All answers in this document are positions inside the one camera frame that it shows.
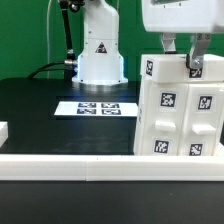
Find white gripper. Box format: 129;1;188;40
141;0;224;69

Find white cabinet top block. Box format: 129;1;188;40
140;54;224;83

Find white cabinet door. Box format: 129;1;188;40
142;82;188;155
178;84;224;156

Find white cabinet body box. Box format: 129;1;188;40
133;78;224;157

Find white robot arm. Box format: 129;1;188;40
75;0;224;86

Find white base marker plate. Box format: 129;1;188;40
54;101;138;117

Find white U-shaped fence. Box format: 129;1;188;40
0;121;224;182

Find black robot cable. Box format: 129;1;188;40
27;0;85;80

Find grey thin cable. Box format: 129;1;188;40
45;0;54;80

